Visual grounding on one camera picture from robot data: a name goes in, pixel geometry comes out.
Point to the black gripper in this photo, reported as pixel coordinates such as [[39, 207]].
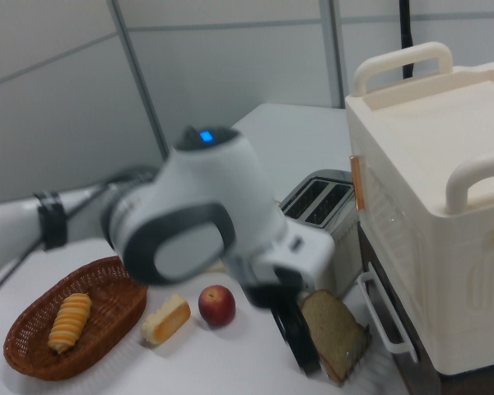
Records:
[[271, 294]]

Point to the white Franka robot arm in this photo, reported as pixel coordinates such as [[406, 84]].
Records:
[[214, 173]]

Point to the brown bread slice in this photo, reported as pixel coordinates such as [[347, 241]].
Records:
[[333, 329]]

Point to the red apple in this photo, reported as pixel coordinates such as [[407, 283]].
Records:
[[217, 306]]

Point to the cream and chrome toaster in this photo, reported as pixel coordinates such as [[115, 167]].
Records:
[[341, 255]]

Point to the cream filled bread piece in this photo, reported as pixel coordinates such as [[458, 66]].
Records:
[[166, 319]]

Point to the brown wicker basket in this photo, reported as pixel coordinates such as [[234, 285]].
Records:
[[107, 288]]

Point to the cream toy oven cabinet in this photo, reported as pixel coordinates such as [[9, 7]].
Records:
[[416, 164]]

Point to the orange striped bread roll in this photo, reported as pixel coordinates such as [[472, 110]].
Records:
[[70, 323]]

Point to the black camera stand pole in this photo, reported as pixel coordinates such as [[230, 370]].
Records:
[[406, 37]]

